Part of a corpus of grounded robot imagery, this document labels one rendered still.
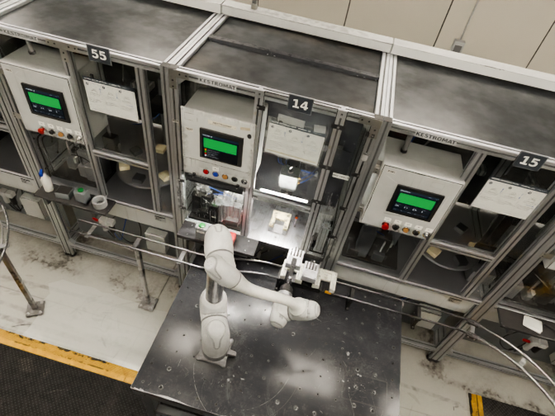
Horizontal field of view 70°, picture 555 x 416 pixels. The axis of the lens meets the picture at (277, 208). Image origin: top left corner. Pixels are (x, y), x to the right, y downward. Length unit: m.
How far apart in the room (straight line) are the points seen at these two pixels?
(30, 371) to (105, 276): 0.87
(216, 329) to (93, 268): 1.78
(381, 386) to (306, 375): 0.46
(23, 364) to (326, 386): 2.15
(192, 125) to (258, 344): 1.37
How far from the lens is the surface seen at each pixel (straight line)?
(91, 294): 3.69
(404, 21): 5.59
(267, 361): 2.56
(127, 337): 3.43
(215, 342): 2.33
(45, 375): 3.44
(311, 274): 2.61
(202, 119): 2.21
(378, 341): 2.79
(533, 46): 5.92
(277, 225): 2.84
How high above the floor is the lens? 3.03
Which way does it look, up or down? 46 degrees down
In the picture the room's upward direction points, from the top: 11 degrees clockwise
